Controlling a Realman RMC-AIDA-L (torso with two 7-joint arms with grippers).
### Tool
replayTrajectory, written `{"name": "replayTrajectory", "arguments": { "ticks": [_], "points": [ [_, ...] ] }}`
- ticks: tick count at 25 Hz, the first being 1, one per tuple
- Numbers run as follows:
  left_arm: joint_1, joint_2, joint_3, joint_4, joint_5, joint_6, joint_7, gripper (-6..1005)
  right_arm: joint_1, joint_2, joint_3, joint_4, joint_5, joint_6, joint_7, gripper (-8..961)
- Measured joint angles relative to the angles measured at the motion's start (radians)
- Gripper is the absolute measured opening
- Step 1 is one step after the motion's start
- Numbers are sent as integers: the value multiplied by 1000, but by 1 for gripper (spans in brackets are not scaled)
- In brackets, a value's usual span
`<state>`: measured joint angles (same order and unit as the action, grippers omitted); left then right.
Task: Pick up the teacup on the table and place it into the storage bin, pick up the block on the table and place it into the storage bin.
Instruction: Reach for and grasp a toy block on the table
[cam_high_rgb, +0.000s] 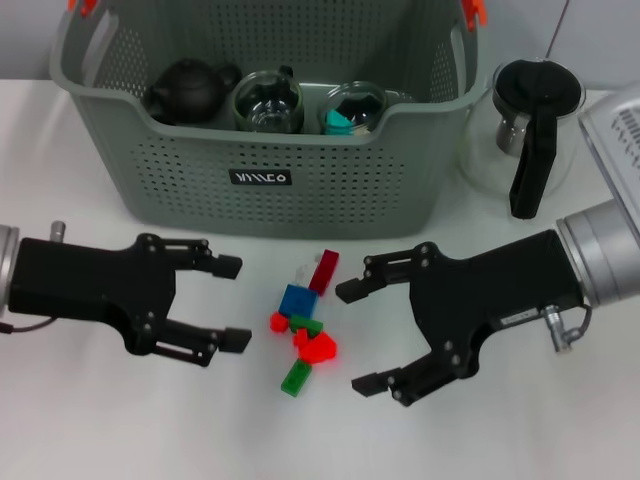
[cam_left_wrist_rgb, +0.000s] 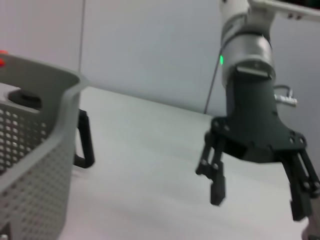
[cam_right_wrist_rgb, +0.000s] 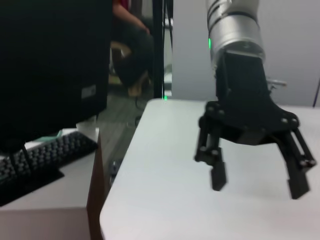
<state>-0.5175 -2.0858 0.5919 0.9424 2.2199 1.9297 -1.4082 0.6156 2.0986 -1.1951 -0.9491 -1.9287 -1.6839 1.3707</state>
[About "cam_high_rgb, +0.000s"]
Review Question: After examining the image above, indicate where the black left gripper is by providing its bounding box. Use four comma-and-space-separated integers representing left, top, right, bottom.
8, 232, 254, 370

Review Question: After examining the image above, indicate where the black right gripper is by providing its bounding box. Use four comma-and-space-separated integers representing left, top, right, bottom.
334, 228, 587, 408

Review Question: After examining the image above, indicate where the large red toy brick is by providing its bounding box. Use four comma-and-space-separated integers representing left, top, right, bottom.
298, 332, 339, 364

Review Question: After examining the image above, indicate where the blue toy brick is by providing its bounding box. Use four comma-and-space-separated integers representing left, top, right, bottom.
277, 283, 320, 319

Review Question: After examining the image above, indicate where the glass teacup with black holder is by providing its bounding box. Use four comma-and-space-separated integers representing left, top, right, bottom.
232, 65, 305, 134

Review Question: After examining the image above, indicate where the teal toy brick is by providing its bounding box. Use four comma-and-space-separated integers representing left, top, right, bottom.
325, 109, 354, 136

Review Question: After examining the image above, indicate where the glass jar with teal bricks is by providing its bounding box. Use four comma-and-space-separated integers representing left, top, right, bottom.
319, 80, 389, 136

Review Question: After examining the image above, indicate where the grey-green perforated storage bin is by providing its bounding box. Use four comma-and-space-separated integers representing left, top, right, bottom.
48, 0, 491, 240

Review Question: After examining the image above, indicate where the dark green toy brick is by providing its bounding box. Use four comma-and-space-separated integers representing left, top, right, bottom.
288, 314, 324, 335

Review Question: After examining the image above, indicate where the dark red toy brick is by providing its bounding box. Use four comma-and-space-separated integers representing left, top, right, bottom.
308, 249, 340, 296

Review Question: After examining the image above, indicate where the flat green toy brick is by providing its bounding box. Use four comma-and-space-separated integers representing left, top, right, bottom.
279, 360, 314, 398

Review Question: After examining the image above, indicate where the black clay teapot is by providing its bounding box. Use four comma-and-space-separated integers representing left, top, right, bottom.
144, 58, 242, 126

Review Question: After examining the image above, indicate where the silver right wrist post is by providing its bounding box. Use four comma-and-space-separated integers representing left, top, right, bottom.
542, 302, 595, 355

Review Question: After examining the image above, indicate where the left arm cable with plug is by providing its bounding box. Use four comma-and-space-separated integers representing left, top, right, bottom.
0, 314, 54, 335

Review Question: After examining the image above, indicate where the glass carafe with black handle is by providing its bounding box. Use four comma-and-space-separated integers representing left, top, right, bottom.
455, 56, 587, 220

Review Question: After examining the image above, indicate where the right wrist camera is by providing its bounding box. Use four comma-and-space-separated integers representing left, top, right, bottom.
577, 79, 640, 221

